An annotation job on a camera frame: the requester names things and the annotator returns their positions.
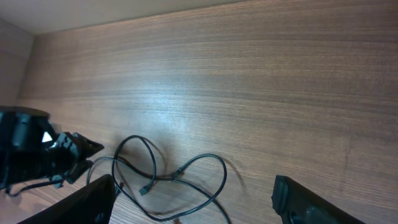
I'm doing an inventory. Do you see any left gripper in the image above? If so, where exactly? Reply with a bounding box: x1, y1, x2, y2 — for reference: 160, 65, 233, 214
47, 132, 104, 187

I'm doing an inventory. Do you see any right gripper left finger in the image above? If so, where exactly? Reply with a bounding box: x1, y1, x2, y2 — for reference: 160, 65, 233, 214
20, 174, 116, 224

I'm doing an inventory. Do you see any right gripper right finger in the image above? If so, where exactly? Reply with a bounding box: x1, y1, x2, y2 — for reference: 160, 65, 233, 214
271, 175, 364, 224

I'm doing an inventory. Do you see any black usb cable two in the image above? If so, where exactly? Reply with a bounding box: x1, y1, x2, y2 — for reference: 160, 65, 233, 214
111, 134, 233, 224

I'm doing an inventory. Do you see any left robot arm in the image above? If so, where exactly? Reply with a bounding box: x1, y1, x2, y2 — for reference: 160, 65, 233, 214
1, 106, 104, 190

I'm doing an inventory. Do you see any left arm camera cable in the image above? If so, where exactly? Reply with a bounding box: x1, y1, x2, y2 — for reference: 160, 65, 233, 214
4, 179, 63, 198

